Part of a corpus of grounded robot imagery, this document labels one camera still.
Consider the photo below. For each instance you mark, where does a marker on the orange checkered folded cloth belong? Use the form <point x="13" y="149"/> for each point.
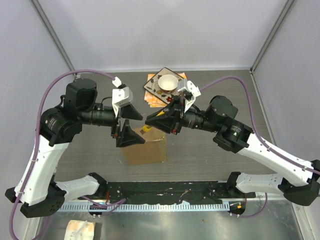
<point x="152" y="100"/>

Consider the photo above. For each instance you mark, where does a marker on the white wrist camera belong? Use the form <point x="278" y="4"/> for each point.
<point x="189" y="92"/>
<point x="122" y="96"/>

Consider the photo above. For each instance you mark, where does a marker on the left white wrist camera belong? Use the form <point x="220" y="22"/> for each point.
<point x="122" y="96"/>

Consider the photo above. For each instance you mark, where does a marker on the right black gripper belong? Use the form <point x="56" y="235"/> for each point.
<point x="161" y="120"/>

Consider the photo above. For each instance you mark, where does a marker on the white orange paper packet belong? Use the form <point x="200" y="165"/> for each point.
<point x="79" y="230"/>

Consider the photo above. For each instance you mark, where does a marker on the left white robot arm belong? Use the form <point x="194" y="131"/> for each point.
<point x="38" y="193"/>

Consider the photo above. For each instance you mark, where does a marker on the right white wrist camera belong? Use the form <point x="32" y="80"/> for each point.
<point x="189" y="92"/>

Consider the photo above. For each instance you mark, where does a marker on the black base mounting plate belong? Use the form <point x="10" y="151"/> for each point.
<point x="171" y="192"/>

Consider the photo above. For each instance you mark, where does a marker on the brown cardboard express box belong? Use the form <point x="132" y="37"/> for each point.
<point x="154" y="150"/>

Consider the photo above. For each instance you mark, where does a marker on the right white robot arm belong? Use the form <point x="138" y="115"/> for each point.
<point x="295" y="179"/>

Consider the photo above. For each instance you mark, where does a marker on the white slotted cable duct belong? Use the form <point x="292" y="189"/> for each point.
<point x="82" y="206"/>

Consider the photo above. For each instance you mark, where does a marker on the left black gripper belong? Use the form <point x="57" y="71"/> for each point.
<point x="128" y="136"/>

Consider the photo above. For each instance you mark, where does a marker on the yellow utility knife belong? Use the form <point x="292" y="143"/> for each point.
<point x="147" y="128"/>

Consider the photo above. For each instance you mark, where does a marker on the white ceramic bowl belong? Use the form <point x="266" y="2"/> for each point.
<point x="168" y="83"/>

